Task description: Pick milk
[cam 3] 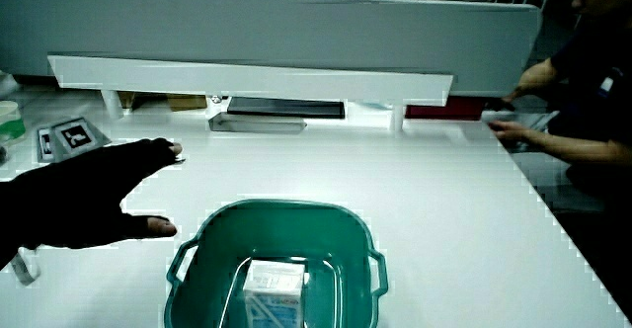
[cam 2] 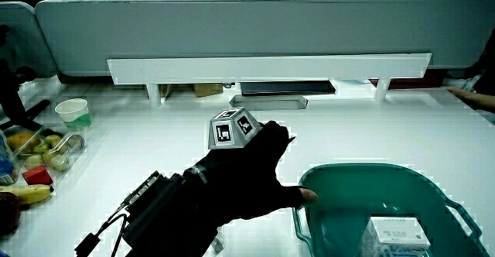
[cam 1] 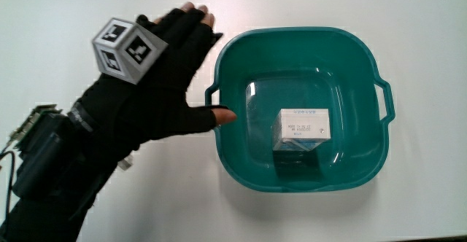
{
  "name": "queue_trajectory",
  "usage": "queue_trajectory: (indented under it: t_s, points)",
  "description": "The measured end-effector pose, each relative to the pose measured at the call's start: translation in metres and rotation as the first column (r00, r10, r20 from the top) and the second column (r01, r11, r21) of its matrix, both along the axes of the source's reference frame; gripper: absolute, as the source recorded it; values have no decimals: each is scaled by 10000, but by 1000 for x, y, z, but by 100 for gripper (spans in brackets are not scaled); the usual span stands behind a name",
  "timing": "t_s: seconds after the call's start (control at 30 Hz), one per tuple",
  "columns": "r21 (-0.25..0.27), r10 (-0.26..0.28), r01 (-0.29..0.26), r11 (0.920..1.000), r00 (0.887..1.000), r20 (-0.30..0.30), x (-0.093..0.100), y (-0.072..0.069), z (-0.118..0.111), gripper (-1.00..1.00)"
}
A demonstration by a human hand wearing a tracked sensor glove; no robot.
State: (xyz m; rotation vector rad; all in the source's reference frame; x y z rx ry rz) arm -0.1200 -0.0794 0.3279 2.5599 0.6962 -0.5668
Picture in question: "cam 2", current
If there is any person's left hand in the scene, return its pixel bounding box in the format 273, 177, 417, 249
185, 107, 319, 228

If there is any white milk carton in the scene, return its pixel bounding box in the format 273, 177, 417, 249
356, 216, 432, 257

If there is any person's left forearm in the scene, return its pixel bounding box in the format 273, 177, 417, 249
121, 170, 222, 257

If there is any white flat tray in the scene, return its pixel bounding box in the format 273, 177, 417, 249
229, 94, 309, 111

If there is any brown cardboard box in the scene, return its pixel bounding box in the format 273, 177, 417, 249
193, 83, 225, 98

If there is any teal plastic basin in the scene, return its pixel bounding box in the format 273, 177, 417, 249
292, 163, 492, 257

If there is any white desk shelf riser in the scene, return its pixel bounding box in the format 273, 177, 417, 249
106, 53, 433, 108

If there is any large grey partition panel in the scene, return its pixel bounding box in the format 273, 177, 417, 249
34, 0, 495, 78

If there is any brown kiwi fruit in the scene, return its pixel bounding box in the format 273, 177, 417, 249
67, 134, 87, 152

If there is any clear plastic fruit container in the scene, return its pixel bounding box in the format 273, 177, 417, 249
2, 124, 88, 175

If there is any white and green paper cup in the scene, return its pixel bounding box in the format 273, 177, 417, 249
54, 98, 93, 132

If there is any red flat item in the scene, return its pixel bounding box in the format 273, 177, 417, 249
368, 77, 446, 91

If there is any red block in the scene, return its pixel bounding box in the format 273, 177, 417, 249
21, 164, 55, 187

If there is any yellow banana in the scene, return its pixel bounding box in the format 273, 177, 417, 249
0, 183, 55, 206

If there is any orange fruit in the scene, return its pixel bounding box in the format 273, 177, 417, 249
5, 131, 41, 152

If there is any blue and white packet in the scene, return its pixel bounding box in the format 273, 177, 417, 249
0, 132, 17, 187

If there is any dark red apple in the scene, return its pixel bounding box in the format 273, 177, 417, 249
0, 191, 22, 235

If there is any small grey partition panel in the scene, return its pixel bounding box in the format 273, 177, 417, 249
0, 1, 59, 79

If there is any black cable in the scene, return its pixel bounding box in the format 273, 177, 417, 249
74, 212, 129, 257

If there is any black camera stand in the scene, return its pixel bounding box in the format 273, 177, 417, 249
0, 23, 52, 132

